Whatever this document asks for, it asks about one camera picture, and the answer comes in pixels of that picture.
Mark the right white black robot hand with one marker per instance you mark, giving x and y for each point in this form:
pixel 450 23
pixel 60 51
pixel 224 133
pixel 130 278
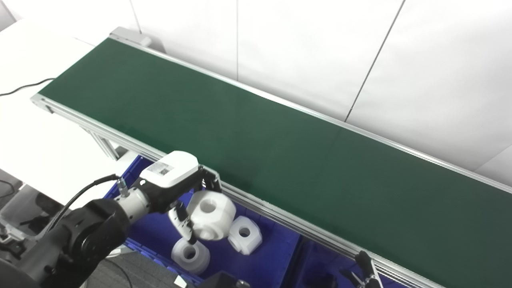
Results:
pixel 370 274

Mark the green conveyor belt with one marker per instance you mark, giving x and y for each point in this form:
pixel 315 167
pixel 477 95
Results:
pixel 280 218
pixel 260 152

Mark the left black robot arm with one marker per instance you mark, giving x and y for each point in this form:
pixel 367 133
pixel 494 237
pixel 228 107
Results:
pixel 88 236

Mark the white round plastic part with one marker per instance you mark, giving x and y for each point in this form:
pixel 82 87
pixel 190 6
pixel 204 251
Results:
pixel 214 216
pixel 191 256
pixel 246 238

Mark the black robot torso part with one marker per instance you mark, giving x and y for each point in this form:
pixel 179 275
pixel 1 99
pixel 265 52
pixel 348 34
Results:
pixel 222 280

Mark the grey conveyor end housing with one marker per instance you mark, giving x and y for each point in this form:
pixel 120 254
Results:
pixel 132 36

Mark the blue plastic bin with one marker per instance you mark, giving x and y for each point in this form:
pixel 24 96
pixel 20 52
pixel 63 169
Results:
pixel 160 236
pixel 332 260

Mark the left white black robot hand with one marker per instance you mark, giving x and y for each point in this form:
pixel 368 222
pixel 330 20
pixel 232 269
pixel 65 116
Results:
pixel 172 172

